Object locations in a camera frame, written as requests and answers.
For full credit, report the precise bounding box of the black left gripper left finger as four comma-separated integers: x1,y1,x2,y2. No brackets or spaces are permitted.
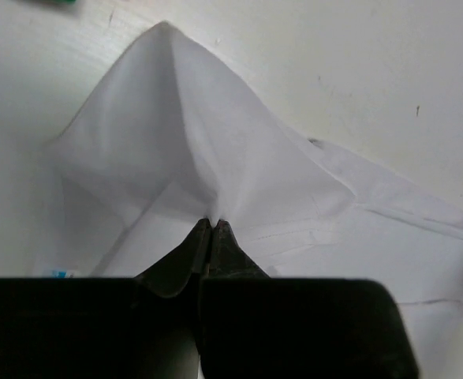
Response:
0,219,211,378

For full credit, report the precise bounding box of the white t-shirt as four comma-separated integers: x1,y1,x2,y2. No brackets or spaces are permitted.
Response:
33,23,463,378

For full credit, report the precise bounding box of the green folded t-shirt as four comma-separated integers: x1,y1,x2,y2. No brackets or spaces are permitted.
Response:
35,0,77,6

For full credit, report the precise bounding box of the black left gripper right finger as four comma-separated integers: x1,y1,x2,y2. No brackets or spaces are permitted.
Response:
200,221,420,378

